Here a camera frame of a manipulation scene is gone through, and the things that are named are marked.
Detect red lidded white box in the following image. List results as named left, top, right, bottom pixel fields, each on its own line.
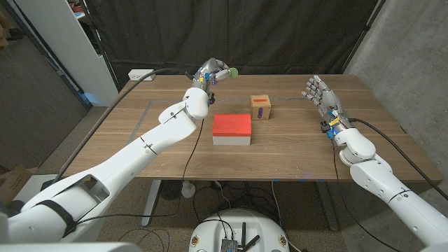
left=211, top=113, right=253, bottom=146

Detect white table leg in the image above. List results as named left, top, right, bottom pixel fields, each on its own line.
left=141, top=179, right=162, bottom=228

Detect brown cardboard box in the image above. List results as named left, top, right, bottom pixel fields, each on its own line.
left=0, top=164, right=32, bottom=207

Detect white floor cable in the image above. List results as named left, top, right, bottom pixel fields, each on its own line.
left=271, top=180, right=304, bottom=252

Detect black backdrop stand pole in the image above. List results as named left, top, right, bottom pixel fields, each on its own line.
left=79, top=0, right=123, bottom=93
left=341, top=0, right=386, bottom=74

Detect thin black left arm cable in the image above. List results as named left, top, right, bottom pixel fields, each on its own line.
left=75, top=118, right=206, bottom=225

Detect black curtain backdrop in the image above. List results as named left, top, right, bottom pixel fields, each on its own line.
left=83, top=0, right=382, bottom=88

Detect grey radio module with antennas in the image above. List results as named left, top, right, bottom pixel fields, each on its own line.
left=220, top=222, right=262, bottom=252

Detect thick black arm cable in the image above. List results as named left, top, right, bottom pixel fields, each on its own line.
left=41, top=67, right=195, bottom=192
left=348, top=118, right=448, bottom=202

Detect small black floor fan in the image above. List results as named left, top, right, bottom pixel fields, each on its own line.
left=160, top=180, right=183, bottom=201

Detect tangled black floor cables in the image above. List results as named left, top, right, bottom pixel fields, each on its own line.
left=192, top=180, right=281, bottom=225

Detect white power outlet box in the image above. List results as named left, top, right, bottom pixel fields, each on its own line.
left=127, top=69, right=156, bottom=82

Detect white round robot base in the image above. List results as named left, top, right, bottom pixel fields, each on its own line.
left=188, top=209, right=291, bottom=252

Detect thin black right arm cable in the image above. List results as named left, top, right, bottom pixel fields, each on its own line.
left=330, top=139, right=402, bottom=252

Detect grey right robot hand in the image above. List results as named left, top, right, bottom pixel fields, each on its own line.
left=301, top=74, right=351, bottom=139

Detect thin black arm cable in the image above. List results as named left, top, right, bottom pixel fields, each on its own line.
left=330, top=139, right=402, bottom=252
left=75, top=118, right=206, bottom=225

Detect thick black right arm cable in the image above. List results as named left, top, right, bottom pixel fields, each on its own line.
left=348, top=118, right=448, bottom=202

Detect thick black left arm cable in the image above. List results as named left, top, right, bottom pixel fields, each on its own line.
left=41, top=67, right=195, bottom=192

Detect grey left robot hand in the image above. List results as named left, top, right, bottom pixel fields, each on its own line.
left=191, top=57, right=232, bottom=93

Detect small wooden slot box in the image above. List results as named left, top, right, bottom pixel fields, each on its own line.
left=249, top=94, right=272, bottom=121

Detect grey table leg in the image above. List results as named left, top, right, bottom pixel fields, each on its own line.
left=314, top=181, right=340, bottom=232

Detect grey tape outline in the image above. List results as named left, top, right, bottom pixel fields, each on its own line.
left=126, top=97, right=389, bottom=180

